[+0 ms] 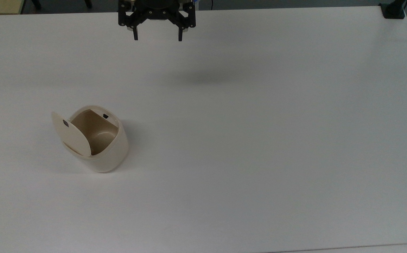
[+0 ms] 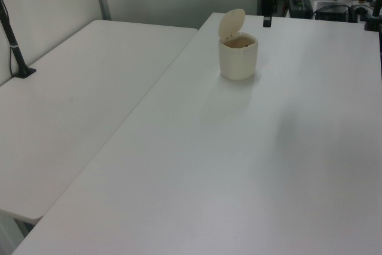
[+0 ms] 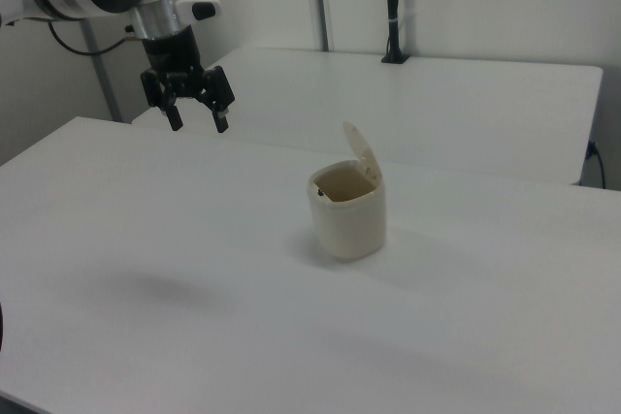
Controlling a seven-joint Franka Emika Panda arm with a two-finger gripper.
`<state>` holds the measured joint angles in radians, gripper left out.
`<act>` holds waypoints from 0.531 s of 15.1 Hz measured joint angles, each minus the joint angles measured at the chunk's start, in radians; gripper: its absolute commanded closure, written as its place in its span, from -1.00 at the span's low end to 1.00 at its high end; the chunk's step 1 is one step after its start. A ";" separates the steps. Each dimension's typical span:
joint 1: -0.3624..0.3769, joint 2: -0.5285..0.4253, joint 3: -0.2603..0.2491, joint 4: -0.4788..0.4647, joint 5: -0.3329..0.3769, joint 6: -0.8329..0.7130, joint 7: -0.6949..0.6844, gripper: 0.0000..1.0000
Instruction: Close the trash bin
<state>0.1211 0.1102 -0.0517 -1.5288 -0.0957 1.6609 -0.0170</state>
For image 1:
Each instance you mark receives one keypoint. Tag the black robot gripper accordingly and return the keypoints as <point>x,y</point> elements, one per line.
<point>157,10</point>

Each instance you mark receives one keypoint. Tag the wooden stick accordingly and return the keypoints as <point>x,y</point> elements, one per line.
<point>73,135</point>

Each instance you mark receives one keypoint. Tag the cream plastic trash bin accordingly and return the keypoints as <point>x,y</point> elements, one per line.
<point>113,151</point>

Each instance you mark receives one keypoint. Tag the black chair leg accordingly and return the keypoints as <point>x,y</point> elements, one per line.
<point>88,3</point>
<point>36,3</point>

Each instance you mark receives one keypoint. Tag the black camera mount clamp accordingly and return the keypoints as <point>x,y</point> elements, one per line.
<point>393,10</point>

